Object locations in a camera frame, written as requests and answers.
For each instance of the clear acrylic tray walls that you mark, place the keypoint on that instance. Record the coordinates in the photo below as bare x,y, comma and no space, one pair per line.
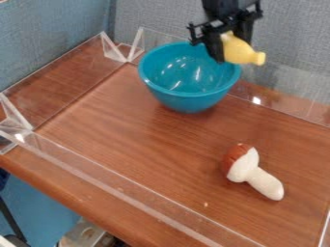
138,168

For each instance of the brown and white toy mushroom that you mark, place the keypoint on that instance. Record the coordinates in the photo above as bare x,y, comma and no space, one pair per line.
241,168

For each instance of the blue plastic bowl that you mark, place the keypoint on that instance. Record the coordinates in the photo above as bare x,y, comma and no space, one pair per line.
184,77

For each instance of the grey metal bracket under table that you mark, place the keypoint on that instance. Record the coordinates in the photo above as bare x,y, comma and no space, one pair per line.
86,235

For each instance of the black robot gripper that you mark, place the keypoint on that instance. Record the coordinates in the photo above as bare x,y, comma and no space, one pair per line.
226,15

